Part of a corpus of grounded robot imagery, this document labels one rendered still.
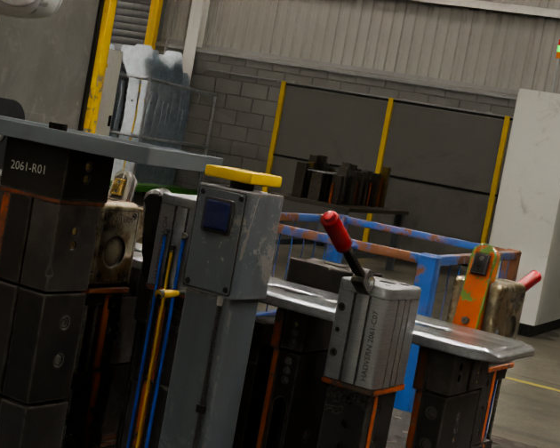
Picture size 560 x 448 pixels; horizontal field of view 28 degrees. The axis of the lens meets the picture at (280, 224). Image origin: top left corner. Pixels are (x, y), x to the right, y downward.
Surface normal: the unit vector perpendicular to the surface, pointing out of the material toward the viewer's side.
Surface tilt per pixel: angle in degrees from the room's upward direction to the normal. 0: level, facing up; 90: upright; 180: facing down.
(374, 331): 90
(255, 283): 90
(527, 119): 90
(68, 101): 91
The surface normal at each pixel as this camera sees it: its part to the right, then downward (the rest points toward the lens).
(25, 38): 0.90, 0.21
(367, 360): -0.52, -0.04
